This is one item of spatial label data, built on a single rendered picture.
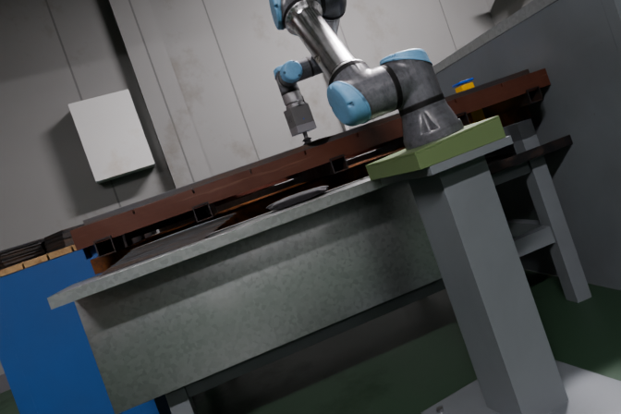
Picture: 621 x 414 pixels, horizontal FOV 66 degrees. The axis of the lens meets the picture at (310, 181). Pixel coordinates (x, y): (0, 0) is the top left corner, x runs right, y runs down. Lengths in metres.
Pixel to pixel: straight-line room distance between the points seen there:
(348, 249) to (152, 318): 0.60
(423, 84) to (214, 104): 3.19
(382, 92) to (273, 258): 0.60
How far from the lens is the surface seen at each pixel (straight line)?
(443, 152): 1.10
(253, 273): 1.43
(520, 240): 1.84
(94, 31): 4.39
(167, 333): 1.47
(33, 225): 4.15
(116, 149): 3.94
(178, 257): 1.27
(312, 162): 1.49
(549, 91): 1.89
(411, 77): 1.18
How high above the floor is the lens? 0.76
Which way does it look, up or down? 1 degrees down
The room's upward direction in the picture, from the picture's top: 19 degrees counter-clockwise
